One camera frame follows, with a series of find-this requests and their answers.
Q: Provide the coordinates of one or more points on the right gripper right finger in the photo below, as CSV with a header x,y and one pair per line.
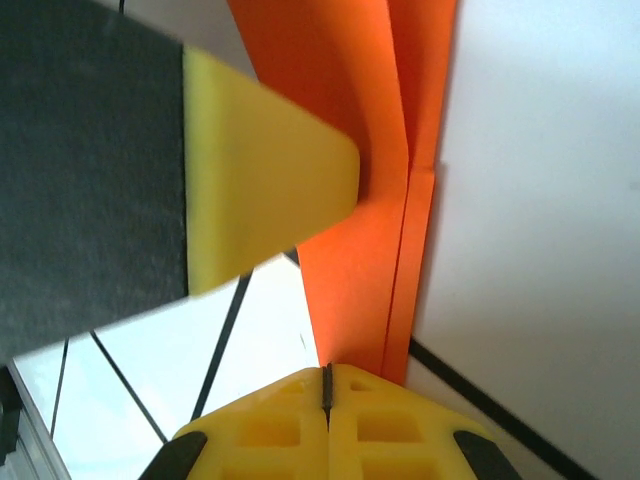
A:
x,y
400,435

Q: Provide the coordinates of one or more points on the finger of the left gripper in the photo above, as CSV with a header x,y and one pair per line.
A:
x,y
225,175

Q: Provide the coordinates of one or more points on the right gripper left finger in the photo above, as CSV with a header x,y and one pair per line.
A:
x,y
260,435

